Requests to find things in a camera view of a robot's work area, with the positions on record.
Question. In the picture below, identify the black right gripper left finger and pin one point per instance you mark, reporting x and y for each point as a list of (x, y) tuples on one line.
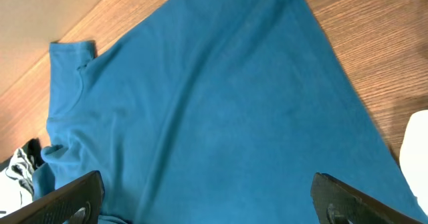
[(79, 201)]

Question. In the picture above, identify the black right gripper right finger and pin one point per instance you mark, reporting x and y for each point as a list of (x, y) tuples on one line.
[(335, 201)]

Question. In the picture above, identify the blue t-shirt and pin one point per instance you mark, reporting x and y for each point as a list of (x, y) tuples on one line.
[(213, 111)]

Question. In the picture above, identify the black white striped garment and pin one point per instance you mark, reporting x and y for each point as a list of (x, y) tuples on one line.
[(16, 176)]

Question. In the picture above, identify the white crumpled garment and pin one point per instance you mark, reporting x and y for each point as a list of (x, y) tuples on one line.
[(413, 156)]

